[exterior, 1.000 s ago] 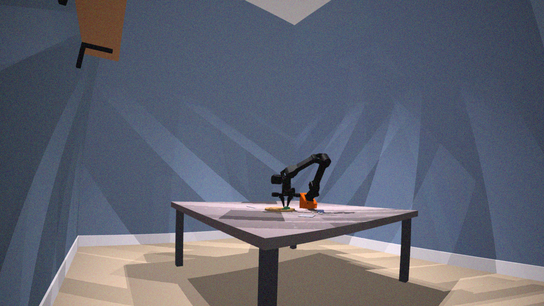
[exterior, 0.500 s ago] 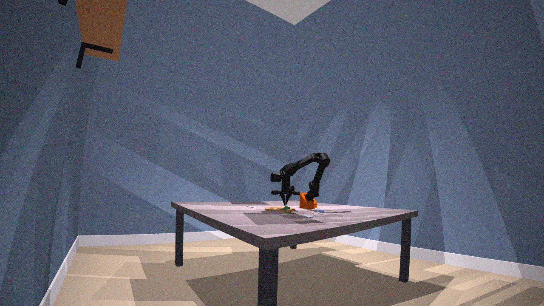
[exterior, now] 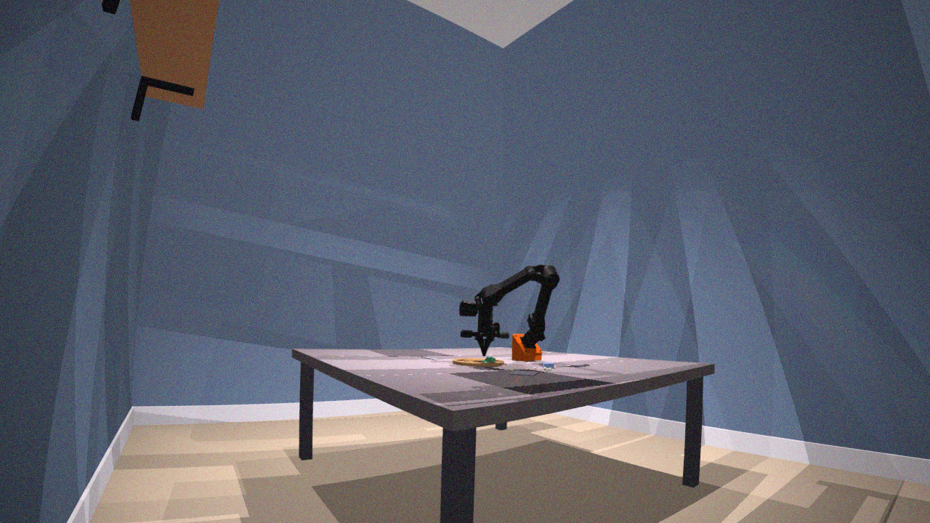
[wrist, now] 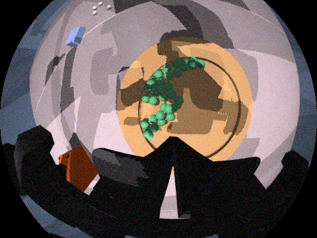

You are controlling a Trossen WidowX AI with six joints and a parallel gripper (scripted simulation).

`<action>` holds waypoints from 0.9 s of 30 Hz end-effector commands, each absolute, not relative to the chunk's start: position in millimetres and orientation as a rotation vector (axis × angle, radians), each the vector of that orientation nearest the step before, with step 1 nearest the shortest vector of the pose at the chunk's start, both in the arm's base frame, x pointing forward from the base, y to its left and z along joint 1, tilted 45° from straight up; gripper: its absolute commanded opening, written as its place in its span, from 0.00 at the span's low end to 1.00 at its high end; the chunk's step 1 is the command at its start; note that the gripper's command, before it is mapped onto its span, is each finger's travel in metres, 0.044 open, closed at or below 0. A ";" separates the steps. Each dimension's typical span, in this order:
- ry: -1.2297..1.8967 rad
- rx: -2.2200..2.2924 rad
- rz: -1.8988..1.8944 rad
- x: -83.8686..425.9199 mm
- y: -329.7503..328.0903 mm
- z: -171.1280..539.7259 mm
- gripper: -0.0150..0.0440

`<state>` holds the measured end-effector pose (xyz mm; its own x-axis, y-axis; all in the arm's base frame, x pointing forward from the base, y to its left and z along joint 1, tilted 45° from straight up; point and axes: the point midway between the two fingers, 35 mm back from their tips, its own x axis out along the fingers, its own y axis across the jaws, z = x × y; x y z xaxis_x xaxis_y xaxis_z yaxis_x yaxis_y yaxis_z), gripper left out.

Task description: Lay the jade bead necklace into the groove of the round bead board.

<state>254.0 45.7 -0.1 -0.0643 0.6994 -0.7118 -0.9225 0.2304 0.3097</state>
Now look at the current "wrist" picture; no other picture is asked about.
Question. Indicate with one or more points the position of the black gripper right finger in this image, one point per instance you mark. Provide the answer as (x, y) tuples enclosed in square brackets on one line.
[(195, 174)]

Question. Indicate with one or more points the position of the blue block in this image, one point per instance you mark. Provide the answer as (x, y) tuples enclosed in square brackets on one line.
[(75, 36)]

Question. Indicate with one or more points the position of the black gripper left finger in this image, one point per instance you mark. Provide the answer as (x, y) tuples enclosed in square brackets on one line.
[(151, 171)]

